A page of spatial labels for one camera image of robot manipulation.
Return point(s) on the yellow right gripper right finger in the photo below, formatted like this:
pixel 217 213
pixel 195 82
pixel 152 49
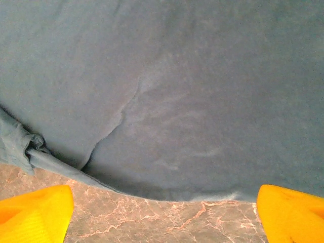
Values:
pixel 293 217

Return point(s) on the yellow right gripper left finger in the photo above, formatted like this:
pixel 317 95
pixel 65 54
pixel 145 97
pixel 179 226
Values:
pixel 33 217

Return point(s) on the blue t-shirt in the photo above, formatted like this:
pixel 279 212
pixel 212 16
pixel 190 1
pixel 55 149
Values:
pixel 177 76

